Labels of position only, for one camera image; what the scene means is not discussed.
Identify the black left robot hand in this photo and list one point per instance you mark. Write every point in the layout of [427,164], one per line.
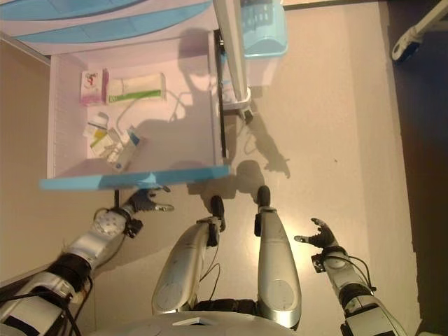
[141,203]

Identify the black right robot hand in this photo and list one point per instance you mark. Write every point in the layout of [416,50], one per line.
[325,239]

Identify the wide blue-front cart drawer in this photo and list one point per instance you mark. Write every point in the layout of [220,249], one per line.
[175,140]

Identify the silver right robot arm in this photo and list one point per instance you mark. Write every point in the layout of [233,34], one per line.
[350,280]

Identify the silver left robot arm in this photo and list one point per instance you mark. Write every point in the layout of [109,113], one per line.
[91,241]

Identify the blue white medicine box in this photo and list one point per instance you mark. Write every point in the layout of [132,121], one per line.
[127,154]

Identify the small white medicine bottle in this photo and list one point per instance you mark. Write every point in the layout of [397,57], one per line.
[98,120]

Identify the pink white medicine box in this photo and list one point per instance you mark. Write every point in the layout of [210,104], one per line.
[91,87]

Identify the silver right robot leg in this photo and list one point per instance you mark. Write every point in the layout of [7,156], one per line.
[276,266]

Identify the silver robot leg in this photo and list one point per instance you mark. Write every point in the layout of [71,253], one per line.
[185,266]
[276,266]

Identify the silver left robot leg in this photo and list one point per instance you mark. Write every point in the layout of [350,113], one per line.
[185,266]

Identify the clear medical tubing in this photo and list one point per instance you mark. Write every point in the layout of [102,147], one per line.
[122,112]

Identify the green white tube box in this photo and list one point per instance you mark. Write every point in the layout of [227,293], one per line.
[140,87]

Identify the grey robot torso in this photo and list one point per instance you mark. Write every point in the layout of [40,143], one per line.
[157,327]

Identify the white medical cart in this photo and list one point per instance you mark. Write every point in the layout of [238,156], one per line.
[231,52]

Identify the white translucent side bin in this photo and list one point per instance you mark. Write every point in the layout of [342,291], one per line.
[260,70]

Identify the bed caster wheel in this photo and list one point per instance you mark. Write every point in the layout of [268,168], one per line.
[406,47]

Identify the light blue waste bin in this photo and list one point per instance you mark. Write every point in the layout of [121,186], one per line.
[262,31]

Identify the cream hospital bed frame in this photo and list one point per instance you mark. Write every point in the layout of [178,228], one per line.
[430,17]

